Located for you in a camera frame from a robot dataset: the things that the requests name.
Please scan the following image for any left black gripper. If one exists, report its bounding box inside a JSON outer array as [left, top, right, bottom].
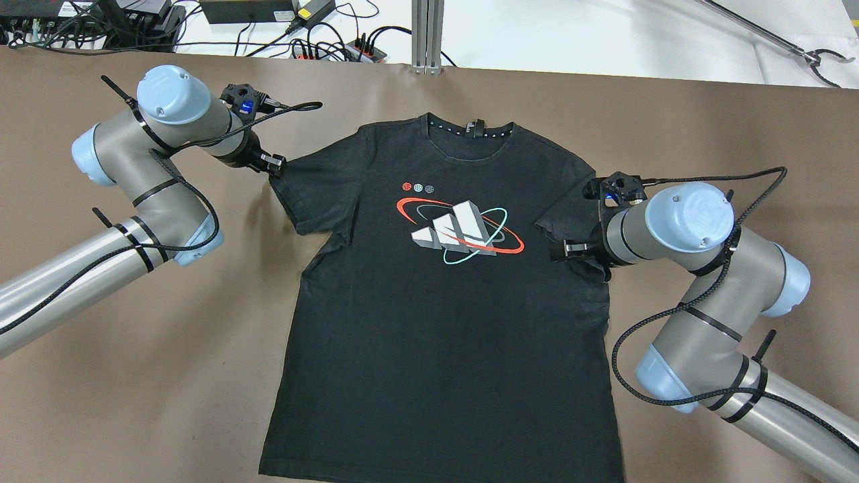
[[225, 134, 286, 176]]

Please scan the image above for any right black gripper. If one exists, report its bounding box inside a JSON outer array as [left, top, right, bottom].
[[549, 224, 611, 269]]

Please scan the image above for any black graphic t-shirt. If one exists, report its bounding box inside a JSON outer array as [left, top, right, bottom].
[[258, 113, 625, 482]]

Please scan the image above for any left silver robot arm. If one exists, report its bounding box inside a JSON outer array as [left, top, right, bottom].
[[1, 65, 321, 357]]

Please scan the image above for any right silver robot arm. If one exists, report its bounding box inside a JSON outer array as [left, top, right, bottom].
[[550, 167, 858, 482]]

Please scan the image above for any black power strip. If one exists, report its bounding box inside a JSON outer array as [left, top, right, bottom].
[[286, 39, 389, 63]]

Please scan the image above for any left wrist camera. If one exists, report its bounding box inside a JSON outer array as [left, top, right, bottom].
[[219, 85, 281, 123]]

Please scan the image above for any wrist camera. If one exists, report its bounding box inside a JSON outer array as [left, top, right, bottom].
[[582, 172, 648, 212], [219, 85, 281, 123]]

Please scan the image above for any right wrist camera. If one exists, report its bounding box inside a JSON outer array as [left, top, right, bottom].
[[582, 172, 648, 212]]

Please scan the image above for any aluminium frame post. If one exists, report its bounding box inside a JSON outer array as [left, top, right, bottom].
[[411, 0, 445, 76]]

